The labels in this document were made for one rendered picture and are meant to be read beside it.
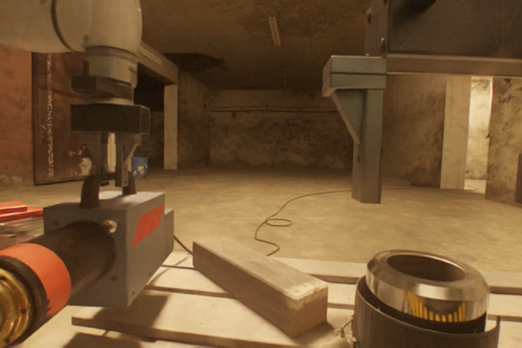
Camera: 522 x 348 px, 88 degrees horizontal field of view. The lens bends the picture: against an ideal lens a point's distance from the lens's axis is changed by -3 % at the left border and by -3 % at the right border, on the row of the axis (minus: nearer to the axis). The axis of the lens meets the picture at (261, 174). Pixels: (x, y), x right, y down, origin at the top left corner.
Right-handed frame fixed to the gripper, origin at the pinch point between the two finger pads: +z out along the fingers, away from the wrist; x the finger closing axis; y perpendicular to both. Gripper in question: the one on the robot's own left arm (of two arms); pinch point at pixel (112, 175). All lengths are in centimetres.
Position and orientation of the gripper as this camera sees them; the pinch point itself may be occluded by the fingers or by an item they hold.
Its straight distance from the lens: 60.6
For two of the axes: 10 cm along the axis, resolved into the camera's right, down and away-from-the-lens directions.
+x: -10.0, -0.2, -0.4
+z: -0.3, 10.0, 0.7
